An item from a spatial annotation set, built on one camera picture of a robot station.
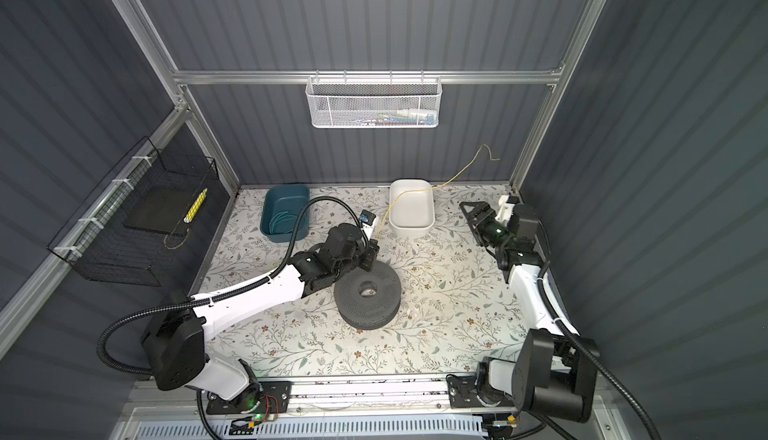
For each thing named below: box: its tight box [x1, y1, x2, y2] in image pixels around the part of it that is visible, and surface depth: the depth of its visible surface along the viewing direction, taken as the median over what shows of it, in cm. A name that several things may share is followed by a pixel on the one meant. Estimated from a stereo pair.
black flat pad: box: [123, 187, 199, 236], surface depth 77 cm
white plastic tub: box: [389, 178, 435, 238], surface depth 114 cm
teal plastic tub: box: [260, 184, 310, 243], surface depth 108 cm
